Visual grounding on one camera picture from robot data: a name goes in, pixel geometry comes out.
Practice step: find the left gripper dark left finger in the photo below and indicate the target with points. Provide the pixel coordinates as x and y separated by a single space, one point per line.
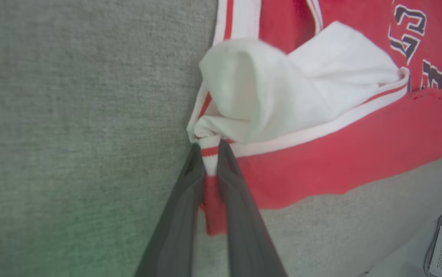
176 231

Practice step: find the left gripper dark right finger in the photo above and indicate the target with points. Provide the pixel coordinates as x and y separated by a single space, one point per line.
248 238

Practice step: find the red and white jersey garment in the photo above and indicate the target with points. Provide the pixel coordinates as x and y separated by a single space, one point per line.
340 154

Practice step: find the grey fabric sofa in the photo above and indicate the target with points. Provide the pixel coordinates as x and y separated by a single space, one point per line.
71 134

